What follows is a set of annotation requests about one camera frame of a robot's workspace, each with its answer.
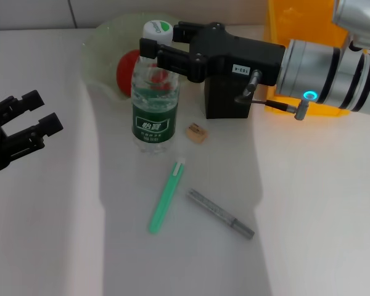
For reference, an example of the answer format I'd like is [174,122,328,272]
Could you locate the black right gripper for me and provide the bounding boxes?
[139,21,286,87]

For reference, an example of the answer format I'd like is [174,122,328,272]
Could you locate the clear water bottle green label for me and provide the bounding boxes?
[131,20,181,155]

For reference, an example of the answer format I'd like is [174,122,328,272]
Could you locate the green pen with white clip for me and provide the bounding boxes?
[147,157,186,234]

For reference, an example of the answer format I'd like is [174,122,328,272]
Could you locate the red round fruit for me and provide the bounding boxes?
[116,49,170,93]

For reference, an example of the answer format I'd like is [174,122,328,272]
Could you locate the black mesh pen holder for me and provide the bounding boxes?
[205,73,254,120]

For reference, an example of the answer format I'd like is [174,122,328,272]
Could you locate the pale green glass fruit plate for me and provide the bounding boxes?
[81,12,186,100]

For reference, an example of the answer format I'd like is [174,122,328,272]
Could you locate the grey marker pen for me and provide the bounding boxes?
[186,188,255,240]

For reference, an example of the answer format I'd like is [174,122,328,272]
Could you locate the small wooden pencil sharpener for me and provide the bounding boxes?
[184,122,210,144]

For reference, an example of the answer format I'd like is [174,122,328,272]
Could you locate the yellow plastic storage bin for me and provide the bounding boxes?
[263,0,353,118]

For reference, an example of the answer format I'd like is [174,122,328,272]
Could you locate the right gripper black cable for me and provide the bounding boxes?
[234,69,311,121]

